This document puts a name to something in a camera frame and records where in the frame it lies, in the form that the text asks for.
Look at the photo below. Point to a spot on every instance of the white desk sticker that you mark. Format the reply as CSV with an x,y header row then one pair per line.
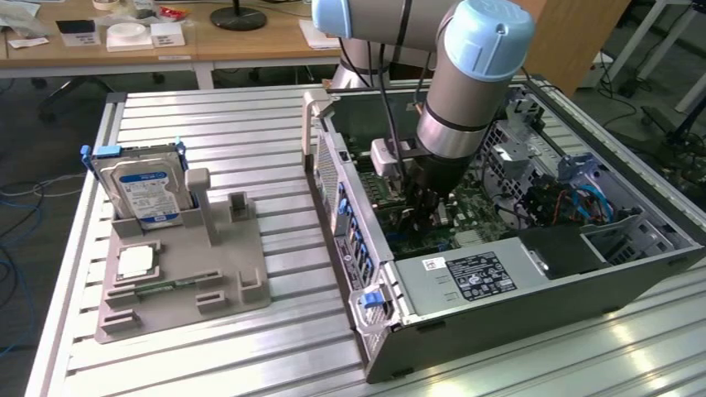
x,y
174,58

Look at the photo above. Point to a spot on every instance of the white paper tag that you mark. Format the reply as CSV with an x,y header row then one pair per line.
x,y
27,42

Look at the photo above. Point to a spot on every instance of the grey power supply with label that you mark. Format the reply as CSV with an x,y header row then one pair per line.
x,y
430,289

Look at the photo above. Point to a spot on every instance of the white papers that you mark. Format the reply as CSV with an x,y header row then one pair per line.
x,y
319,40

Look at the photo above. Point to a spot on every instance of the white box with label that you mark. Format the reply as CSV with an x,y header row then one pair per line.
x,y
166,31

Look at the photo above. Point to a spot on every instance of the red packet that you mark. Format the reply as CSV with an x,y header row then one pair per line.
x,y
172,13

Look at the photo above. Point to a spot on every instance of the perforated metal disk bay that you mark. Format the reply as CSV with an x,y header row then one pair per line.
x,y
513,161

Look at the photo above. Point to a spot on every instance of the green motherboard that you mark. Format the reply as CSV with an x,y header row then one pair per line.
x,y
474,215

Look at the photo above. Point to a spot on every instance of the white desk frame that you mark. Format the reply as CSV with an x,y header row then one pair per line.
x,y
691,97

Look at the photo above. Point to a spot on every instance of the blue case latch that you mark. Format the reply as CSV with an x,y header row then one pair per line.
x,y
370,299

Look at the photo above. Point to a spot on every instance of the black round lamp base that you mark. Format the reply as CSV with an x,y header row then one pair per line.
x,y
236,20

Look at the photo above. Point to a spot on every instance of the black and white box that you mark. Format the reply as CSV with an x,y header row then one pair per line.
x,y
77,35

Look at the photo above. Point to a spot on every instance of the green RAM stick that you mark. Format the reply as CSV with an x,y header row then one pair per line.
x,y
166,285

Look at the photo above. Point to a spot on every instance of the hard disk with blue caddy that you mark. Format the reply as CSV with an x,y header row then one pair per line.
x,y
143,190

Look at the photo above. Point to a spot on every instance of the silver chipset heatsink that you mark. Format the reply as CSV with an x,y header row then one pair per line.
x,y
473,237

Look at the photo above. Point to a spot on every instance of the flat white box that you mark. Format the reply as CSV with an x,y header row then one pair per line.
x,y
130,46

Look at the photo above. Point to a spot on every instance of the wooden desk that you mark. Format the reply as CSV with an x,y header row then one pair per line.
x,y
65,55

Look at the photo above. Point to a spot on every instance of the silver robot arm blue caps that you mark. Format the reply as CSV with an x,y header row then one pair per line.
x,y
469,103

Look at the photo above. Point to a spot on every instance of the grey parts rack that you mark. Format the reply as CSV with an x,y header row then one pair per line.
x,y
182,256

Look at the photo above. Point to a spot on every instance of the small beige tape roll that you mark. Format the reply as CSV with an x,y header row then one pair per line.
x,y
96,5

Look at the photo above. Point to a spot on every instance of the grey black PC case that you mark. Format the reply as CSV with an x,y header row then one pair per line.
x,y
497,331

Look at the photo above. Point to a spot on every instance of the black chair base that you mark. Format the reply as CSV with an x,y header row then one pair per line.
x,y
60,93

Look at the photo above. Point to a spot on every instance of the silver CPU chip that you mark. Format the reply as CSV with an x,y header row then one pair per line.
x,y
138,261

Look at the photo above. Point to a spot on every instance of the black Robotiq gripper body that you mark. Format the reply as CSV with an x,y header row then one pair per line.
x,y
440,175

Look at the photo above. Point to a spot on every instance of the clear plastic bag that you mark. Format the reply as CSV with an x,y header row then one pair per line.
x,y
16,18

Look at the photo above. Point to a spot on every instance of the black equipment stand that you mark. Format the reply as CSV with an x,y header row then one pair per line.
x,y
678,132

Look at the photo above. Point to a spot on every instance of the wooden cabinet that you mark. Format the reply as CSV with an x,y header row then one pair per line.
x,y
562,41

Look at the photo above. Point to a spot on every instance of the white tape roll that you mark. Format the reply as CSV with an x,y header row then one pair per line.
x,y
116,31

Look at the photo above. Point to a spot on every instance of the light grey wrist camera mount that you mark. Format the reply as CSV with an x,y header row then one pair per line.
x,y
386,161

